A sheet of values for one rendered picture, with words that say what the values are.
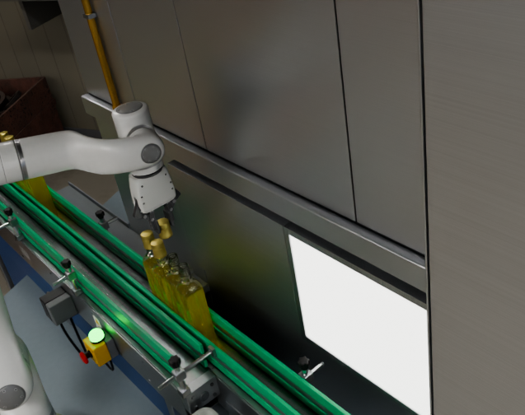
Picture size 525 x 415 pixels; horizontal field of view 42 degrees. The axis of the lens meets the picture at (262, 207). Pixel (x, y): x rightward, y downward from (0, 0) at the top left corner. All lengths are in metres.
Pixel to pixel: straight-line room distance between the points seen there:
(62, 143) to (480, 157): 1.15
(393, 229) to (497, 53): 0.81
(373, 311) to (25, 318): 1.63
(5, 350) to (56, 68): 4.06
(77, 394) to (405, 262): 1.38
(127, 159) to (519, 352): 1.06
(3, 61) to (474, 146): 5.58
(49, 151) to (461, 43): 1.16
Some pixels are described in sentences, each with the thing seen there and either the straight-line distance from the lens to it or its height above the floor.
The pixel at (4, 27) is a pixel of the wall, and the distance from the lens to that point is 5.81.
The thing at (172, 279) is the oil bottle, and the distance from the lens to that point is 1.81.
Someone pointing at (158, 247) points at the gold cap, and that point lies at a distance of 1.82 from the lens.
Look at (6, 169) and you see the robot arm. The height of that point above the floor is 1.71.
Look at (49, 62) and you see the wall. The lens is 5.63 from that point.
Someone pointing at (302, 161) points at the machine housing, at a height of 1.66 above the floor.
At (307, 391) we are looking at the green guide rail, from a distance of 1.65.
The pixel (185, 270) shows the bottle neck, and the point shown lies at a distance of 1.74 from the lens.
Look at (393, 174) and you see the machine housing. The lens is 1.20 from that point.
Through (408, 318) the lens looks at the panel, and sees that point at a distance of 1.34.
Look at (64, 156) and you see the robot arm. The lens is 1.55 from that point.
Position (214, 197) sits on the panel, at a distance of 1.70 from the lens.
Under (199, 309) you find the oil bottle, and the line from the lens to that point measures 1.81.
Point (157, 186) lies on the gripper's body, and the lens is 1.66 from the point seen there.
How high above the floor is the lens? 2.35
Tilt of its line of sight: 33 degrees down
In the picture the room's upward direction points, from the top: 11 degrees counter-clockwise
